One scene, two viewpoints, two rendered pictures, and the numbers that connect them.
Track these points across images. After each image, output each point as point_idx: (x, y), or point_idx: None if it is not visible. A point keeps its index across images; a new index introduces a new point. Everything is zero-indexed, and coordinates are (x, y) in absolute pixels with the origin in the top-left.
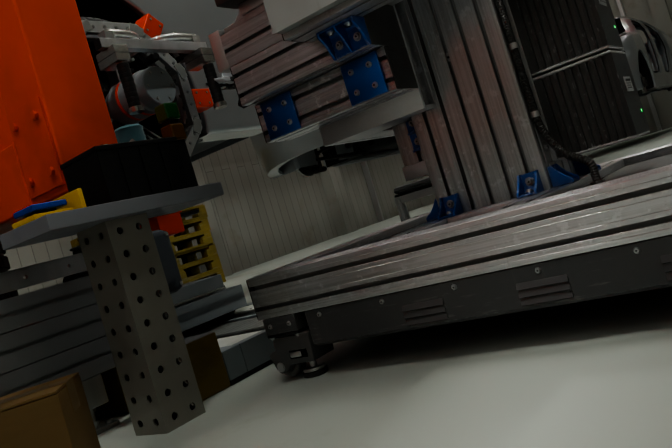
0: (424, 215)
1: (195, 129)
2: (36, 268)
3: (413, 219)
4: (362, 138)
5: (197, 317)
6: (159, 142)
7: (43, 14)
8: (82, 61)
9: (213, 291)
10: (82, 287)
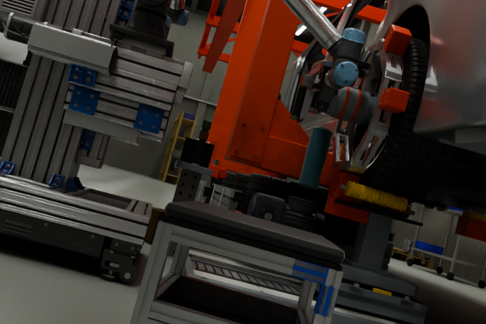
0: (128, 208)
1: (367, 129)
2: (230, 190)
3: (130, 207)
4: (129, 142)
5: (317, 283)
6: (185, 139)
7: (246, 78)
8: (242, 98)
9: (348, 281)
10: (228, 204)
